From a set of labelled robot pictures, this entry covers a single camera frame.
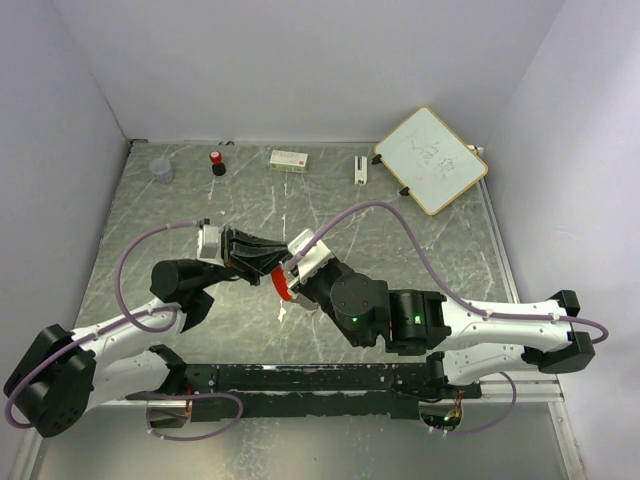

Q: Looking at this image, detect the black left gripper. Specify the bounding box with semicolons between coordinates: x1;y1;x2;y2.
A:
197;224;290;290

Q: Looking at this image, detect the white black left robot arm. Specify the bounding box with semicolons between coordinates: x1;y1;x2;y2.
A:
3;222;290;438

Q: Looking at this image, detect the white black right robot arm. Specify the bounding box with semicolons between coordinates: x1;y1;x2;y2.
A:
287;259;595;398

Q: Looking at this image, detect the red and black stamp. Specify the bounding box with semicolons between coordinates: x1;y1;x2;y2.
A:
209;150;226;177

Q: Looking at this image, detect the green and white staples box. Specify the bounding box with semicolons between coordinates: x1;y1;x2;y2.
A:
269;150;308;173

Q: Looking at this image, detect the clear jar of paperclips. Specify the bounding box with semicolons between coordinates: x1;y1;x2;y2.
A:
149;158;174;185

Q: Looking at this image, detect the white stapler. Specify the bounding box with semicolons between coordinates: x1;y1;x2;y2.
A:
354;155;368;185

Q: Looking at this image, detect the yellow framed whiteboard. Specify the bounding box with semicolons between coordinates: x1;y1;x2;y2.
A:
374;106;489;216

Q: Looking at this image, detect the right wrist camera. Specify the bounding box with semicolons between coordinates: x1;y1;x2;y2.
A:
286;229;334;289

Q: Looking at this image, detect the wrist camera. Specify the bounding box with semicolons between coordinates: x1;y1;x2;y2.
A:
196;218;221;264
286;229;334;289

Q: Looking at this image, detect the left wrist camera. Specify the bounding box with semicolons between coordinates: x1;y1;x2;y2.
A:
196;218;221;264

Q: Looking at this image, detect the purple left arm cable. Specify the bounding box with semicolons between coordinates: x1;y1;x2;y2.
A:
4;219;204;431

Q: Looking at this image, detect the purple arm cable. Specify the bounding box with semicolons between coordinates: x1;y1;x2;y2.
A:
4;219;204;431
287;200;610;346

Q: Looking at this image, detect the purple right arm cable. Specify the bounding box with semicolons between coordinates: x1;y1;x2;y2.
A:
287;200;610;346

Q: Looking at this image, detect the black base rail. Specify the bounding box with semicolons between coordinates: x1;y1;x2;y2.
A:
157;359;481;420

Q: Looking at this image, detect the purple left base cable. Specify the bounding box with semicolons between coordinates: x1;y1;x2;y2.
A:
144;392;246;442

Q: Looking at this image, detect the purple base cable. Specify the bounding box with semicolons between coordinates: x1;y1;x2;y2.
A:
144;392;246;442
427;369;521;439

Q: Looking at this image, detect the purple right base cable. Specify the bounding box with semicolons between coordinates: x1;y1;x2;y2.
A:
427;369;521;439

